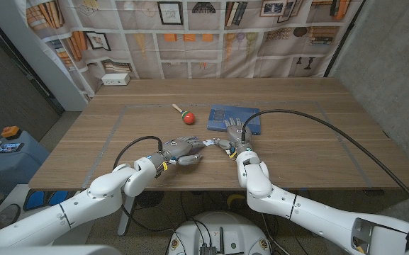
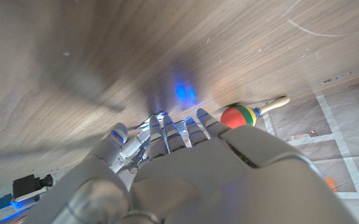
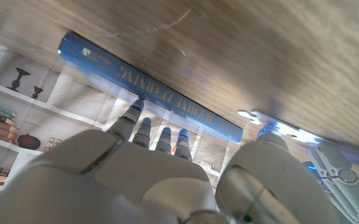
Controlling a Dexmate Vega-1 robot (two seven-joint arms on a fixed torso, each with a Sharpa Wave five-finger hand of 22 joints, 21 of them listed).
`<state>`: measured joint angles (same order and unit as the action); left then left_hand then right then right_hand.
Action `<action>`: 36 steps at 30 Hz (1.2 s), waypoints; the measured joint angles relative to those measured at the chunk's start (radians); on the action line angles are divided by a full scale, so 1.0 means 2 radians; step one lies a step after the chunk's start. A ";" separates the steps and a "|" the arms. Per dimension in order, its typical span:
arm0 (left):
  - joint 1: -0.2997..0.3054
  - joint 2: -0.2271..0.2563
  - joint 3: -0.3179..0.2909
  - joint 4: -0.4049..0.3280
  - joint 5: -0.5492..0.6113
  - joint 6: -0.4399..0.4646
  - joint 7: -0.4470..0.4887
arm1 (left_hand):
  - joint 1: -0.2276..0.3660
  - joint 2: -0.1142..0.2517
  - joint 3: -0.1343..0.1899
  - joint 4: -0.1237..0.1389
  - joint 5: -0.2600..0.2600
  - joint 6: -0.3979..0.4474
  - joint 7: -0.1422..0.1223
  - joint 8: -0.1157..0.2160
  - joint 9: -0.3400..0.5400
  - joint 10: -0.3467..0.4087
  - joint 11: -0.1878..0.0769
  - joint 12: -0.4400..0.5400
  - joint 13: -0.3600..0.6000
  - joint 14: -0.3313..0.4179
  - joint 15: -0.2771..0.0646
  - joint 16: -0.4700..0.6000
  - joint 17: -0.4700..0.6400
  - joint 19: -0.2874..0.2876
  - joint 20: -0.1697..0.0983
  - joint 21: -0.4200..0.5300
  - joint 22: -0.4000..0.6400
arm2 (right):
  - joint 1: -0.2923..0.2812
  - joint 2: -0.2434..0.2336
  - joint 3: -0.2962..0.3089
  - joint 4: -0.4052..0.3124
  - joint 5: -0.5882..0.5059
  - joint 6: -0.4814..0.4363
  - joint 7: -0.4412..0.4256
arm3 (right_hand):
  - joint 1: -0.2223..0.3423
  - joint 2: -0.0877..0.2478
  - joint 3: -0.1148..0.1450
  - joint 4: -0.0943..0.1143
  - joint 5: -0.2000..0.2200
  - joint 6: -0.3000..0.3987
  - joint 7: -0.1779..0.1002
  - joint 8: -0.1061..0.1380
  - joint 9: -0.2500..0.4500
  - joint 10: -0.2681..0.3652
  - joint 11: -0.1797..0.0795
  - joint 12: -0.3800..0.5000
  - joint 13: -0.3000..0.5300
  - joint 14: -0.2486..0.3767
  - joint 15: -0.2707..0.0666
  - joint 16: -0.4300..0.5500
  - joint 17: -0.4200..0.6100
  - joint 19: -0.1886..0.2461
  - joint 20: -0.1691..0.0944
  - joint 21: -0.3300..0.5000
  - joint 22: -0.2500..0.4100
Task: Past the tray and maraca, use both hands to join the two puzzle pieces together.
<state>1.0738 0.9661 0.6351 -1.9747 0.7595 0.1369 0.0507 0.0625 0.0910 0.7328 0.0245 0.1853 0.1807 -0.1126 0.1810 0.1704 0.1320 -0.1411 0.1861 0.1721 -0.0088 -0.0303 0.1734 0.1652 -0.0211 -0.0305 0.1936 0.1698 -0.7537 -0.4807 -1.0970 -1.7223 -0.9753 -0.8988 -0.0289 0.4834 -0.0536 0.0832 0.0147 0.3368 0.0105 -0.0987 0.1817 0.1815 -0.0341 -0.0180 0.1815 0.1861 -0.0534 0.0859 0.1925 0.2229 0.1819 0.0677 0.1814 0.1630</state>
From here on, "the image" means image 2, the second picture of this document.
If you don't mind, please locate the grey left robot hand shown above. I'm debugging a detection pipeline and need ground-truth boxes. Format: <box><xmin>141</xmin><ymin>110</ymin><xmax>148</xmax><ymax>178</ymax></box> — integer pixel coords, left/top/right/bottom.
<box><xmin>23</xmin><ymin>108</ymin><xmax>359</xmax><ymax>224</ymax></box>

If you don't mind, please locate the black device on floor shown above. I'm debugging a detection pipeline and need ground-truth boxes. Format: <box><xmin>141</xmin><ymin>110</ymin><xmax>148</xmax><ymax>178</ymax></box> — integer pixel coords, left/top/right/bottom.
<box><xmin>12</xmin><ymin>174</ymin><xmax>54</xmax><ymax>200</ymax></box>

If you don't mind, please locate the printed bookshelf backdrop cloth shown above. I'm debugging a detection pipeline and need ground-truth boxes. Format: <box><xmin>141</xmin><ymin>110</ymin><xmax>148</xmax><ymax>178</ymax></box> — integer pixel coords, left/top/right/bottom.
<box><xmin>259</xmin><ymin>76</ymin><xmax>359</xmax><ymax>224</ymax></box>

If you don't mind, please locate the colourful striped wooden maraca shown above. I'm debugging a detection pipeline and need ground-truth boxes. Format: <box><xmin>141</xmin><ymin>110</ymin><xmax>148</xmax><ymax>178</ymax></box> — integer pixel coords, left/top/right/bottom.
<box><xmin>220</xmin><ymin>95</ymin><xmax>291</xmax><ymax>129</ymax></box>

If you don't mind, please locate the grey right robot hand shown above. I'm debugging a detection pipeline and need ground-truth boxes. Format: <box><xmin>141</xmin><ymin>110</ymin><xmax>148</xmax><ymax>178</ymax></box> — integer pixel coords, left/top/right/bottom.
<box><xmin>112</xmin><ymin>127</ymin><xmax>152</xmax><ymax>191</ymax></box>

